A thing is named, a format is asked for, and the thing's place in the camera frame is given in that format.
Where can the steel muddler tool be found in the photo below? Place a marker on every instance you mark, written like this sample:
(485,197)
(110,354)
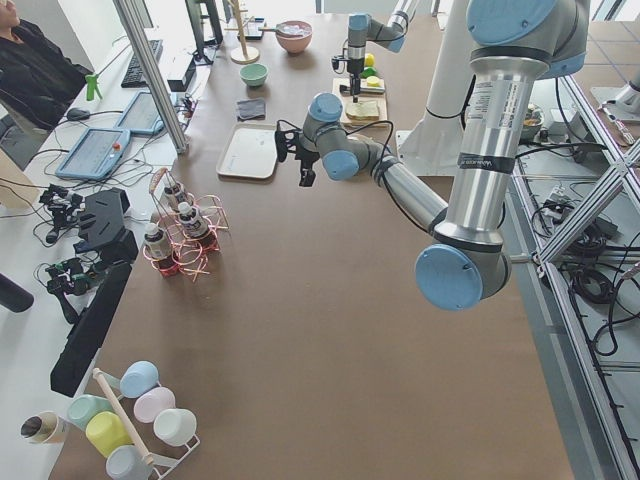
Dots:
(345,90)

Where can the grey folded cloth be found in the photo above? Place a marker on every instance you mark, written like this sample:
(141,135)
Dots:
(249,109)

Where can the wooden cutting board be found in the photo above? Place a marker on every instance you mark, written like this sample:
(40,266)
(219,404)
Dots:
(345,99)

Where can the tea bottle one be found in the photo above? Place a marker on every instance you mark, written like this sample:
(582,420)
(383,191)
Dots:
(175,195)

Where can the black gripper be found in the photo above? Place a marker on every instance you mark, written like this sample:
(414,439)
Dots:
(304,154)
(354,66)

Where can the green lime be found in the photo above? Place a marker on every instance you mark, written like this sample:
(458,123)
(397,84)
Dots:
(368,72)

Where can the white cup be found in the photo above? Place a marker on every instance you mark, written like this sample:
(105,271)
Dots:
(175,426)

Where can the mint cup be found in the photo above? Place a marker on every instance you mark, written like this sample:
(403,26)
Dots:
(83,408)

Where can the cream rabbit tray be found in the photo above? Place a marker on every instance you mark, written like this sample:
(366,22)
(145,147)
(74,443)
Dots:
(250,152)

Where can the copper wire bottle rack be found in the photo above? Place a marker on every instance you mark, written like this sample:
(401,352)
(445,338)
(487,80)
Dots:
(190,255)

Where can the white cup rack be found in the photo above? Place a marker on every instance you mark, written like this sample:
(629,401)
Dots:
(164,459)

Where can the teach pendant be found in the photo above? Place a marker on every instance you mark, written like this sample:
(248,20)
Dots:
(95,154)
(141,116)

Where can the wooden mug tree stand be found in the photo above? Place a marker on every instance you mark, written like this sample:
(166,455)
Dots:
(244,54)

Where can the teach pendant far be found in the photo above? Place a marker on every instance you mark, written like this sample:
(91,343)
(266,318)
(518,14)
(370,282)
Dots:
(141,116)

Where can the half lemon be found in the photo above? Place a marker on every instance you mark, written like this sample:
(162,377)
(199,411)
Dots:
(373,81)

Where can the tea bottle two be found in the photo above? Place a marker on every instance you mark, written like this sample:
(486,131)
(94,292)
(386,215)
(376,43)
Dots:
(191,220)

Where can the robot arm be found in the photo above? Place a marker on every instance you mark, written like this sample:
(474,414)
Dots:
(513,44)
(363,28)

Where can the tea bottle three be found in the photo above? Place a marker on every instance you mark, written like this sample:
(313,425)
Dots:
(159,247)

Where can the grey cup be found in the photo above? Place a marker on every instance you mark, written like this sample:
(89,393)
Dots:
(125,463)

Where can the bread slice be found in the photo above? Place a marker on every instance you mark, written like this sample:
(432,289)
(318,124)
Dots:
(362,110)

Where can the blue cup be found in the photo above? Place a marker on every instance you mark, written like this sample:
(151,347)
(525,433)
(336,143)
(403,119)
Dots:
(140,377)

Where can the paper cup with metal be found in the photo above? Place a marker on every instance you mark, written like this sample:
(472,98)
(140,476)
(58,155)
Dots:
(45,428)

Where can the metal ice scoop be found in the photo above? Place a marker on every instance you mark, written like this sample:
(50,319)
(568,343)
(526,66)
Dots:
(285,30)

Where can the seated person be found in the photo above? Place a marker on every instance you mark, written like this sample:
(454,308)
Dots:
(38,82)

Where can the pink bowl with ice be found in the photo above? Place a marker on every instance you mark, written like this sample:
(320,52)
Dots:
(298,44)

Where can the yellow cup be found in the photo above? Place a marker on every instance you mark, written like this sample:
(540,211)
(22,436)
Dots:
(106,432)

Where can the pink cup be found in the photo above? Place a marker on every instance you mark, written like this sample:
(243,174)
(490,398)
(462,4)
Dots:
(149,405)

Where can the mint green bowl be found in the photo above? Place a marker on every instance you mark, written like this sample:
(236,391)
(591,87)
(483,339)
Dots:
(254,75)

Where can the aluminium frame post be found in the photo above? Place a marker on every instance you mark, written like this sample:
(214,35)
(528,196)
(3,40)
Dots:
(131,22)

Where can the teach pendant near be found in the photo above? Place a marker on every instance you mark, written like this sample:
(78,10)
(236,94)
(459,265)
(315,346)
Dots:
(95,154)

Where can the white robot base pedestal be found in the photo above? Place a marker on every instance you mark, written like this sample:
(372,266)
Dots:
(432,147)

